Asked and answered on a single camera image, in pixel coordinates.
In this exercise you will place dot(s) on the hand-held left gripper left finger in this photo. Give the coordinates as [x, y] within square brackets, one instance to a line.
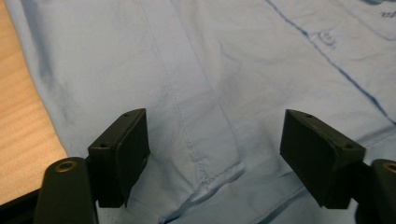
[121, 158]

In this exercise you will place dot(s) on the light blue shirt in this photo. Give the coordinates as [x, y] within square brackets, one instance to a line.
[236, 77]

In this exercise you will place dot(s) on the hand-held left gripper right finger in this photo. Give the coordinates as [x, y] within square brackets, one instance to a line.
[317, 155]

